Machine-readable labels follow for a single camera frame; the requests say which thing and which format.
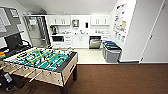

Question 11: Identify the white base cabinet door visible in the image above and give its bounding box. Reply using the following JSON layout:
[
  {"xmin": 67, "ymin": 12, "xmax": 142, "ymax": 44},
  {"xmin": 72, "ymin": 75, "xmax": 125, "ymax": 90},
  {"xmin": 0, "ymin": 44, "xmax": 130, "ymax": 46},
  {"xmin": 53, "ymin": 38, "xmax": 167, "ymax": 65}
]
[
  {"xmin": 72, "ymin": 34, "xmax": 82, "ymax": 49},
  {"xmin": 80, "ymin": 34, "xmax": 90, "ymax": 49}
]

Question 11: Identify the blue plastic bin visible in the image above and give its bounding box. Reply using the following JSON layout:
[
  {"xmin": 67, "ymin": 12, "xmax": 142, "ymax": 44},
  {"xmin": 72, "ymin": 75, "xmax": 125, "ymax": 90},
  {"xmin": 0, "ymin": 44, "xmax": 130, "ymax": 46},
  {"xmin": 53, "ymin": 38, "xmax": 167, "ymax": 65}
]
[{"xmin": 101, "ymin": 40, "xmax": 117, "ymax": 48}]

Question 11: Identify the built-in black microwave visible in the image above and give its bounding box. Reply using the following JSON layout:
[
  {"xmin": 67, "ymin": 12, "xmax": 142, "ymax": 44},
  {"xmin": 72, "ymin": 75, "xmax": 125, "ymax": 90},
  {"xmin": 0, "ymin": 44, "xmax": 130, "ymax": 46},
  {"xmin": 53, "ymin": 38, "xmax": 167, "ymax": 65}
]
[{"xmin": 51, "ymin": 35, "xmax": 65, "ymax": 44}]

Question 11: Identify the green foosball table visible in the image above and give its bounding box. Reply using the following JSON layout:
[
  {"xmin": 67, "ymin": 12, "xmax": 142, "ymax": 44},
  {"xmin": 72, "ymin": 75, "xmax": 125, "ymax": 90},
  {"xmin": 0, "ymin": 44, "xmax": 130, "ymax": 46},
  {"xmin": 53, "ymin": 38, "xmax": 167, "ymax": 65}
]
[{"xmin": 0, "ymin": 47, "xmax": 79, "ymax": 94}]

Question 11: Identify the black monitor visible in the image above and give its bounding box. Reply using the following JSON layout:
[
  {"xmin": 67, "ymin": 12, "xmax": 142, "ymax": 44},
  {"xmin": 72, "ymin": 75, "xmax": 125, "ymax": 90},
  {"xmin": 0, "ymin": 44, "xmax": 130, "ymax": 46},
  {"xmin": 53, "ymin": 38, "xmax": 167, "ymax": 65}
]
[{"xmin": 3, "ymin": 32, "xmax": 24, "ymax": 51}]

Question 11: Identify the plain white door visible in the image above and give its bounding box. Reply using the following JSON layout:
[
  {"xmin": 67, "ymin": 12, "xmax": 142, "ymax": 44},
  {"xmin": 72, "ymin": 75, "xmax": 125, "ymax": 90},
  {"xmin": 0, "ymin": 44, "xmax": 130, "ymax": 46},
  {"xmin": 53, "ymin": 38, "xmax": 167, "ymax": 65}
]
[{"xmin": 139, "ymin": 0, "xmax": 168, "ymax": 64}]

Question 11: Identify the grey bulletin board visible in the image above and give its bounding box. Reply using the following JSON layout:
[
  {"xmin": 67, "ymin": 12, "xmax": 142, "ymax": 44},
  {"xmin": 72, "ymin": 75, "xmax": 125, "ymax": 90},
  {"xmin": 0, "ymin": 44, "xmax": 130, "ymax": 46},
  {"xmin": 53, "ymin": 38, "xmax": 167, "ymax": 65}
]
[{"xmin": 0, "ymin": 6, "xmax": 23, "ymax": 38}]

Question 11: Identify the white drawer black handle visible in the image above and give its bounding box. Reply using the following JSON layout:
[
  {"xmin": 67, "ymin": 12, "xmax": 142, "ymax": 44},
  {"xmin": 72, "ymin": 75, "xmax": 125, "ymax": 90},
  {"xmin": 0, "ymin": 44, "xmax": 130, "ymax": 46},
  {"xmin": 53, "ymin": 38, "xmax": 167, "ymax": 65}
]
[
  {"xmin": 64, "ymin": 34, "xmax": 74, "ymax": 40},
  {"xmin": 64, "ymin": 38, "xmax": 74, "ymax": 43},
  {"xmin": 64, "ymin": 42, "xmax": 74, "ymax": 48}
]

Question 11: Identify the black wall soap dispenser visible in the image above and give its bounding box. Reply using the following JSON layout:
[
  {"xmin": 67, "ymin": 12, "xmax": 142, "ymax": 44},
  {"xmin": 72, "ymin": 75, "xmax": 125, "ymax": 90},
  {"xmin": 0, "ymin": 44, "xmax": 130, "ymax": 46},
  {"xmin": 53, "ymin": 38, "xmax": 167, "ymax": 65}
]
[{"xmin": 85, "ymin": 21, "xmax": 90, "ymax": 29}]

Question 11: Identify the white wall cabinet door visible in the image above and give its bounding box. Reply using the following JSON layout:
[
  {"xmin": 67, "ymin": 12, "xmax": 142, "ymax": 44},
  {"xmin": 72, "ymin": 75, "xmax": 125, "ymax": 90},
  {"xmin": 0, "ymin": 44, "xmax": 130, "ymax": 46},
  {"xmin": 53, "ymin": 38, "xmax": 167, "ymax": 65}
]
[
  {"xmin": 96, "ymin": 14, "xmax": 104, "ymax": 26},
  {"xmin": 103, "ymin": 14, "xmax": 111, "ymax": 26},
  {"xmin": 90, "ymin": 14, "xmax": 98, "ymax": 26}
]

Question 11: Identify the white wall cabinet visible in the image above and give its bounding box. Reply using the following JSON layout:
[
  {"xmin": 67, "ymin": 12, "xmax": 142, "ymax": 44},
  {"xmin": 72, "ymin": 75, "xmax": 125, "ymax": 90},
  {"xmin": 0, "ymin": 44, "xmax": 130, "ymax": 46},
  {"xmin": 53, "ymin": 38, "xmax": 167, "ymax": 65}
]
[{"xmin": 46, "ymin": 14, "xmax": 72, "ymax": 26}]

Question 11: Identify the colourful wall poster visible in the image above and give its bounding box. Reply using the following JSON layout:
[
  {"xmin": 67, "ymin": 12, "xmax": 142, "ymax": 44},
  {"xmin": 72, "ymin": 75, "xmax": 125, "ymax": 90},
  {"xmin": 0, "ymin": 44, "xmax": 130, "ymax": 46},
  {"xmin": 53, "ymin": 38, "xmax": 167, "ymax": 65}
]
[{"xmin": 114, "ymin": 3, "xmax": 128, "ymax": 22}]

